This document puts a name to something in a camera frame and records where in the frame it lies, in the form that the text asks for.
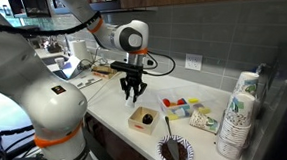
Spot white wall outlet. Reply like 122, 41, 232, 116
185, 54, 202, 70

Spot light wooden box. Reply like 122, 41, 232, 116
128, 107, 159, 135

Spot tall paper cup stack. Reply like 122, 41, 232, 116
233, 71, 259, 96

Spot clear plastic toy bin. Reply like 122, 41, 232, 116
157, 85, 223, 121

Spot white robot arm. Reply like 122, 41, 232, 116
0, 0, 149, 160

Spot white power cable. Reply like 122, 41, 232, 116
87, 69, 122, 107

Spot patterned paper plate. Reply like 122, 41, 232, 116
157, 135, 194, 160

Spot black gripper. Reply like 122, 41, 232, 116
110, 61, 147, 103

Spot open laptop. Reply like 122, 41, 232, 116
54, 56, 82, 80

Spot paper towel roll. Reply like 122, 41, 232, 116
71, 40, 89, 60

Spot black coffee machine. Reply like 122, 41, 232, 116
242, 56, 287, 160

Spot metal spoon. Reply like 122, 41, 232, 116
164, 116, 180, 160

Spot short paper cup stack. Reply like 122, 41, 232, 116
217, 93, 255, 160

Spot dark object in box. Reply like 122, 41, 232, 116
142, 114, 153, 124

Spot brown cardboard box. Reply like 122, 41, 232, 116
92, 65, 117, 79

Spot white coffee pod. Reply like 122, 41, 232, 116
125, 96, 135, 108

